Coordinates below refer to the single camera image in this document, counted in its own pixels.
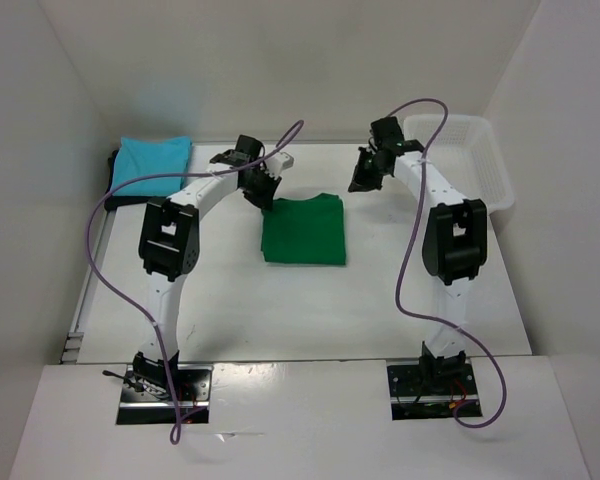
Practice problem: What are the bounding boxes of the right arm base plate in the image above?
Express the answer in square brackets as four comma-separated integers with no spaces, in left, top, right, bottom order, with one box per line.
[386,360,482,421]

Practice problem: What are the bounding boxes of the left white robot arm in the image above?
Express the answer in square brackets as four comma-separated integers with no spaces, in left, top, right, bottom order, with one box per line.
[132,135,294,400]

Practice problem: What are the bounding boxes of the white plastic basket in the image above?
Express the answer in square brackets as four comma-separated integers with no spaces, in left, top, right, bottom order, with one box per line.
[394,114,515,213]

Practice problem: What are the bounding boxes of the light blue t-shirt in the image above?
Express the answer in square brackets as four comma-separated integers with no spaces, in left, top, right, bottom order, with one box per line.
[112,136,192,197]

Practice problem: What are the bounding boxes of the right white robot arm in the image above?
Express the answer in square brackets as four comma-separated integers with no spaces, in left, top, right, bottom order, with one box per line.
[348,116,487,394]

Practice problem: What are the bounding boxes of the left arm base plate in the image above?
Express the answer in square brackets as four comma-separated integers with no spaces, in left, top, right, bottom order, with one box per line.
[116,365,213,426]

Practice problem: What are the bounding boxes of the black t-shirt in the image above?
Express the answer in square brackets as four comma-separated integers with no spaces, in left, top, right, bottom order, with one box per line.
[104,149,149,212]

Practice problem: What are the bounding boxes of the green t-shirt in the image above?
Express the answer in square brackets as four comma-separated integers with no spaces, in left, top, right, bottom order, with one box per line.
[261,193,347,267]

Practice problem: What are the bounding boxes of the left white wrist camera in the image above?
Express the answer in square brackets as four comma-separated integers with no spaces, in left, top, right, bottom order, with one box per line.
[264,152,294,178]

